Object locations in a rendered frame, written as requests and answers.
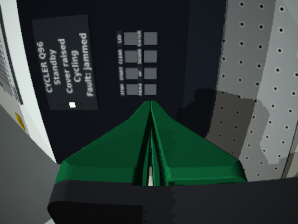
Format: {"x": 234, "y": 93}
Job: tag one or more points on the white benchtop lab instrument with lid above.
{"x": 79, "y": 68}

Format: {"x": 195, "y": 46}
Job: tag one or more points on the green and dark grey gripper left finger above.
{"x": 117, "y": 156}

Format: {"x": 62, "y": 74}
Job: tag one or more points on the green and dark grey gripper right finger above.
{"x": 179, "y": 156}

